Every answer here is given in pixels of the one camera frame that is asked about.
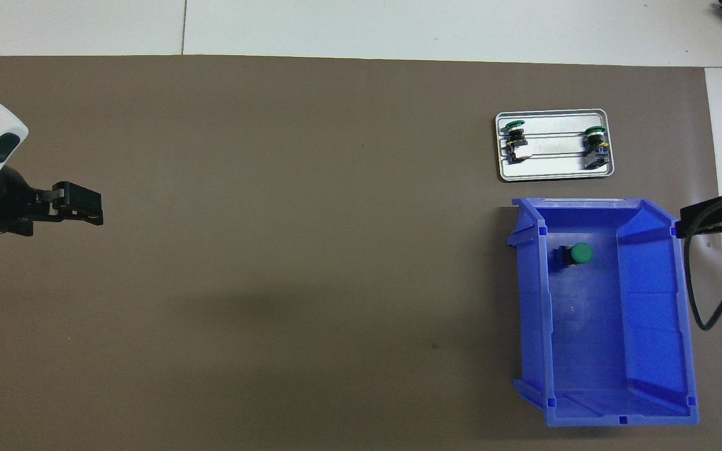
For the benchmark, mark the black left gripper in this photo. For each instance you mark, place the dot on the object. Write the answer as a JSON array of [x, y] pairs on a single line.
[[7, 207]]

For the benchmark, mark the green push button switch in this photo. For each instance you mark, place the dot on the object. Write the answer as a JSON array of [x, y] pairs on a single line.
[[516, 143], [596, 150], [579, 253]]

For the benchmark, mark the grey metal tray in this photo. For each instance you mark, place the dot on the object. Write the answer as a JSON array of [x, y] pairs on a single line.
[[555, 166]]

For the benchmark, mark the blue plastic storage bin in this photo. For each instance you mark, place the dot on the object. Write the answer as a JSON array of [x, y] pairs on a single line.
[[593, 338]]

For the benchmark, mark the brown table mat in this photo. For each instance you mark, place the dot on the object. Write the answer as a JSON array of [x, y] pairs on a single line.
[[304, 219]]

